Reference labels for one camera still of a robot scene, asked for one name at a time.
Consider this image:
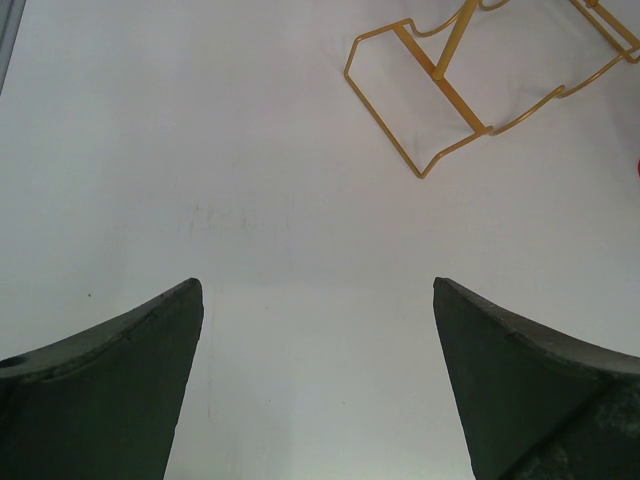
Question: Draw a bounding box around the gold wire glass rack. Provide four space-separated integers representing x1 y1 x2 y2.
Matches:
343 1 639 179

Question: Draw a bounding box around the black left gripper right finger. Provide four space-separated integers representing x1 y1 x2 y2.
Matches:
433 278 639 479

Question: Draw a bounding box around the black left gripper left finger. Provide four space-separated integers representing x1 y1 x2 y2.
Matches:
1 278 204 479

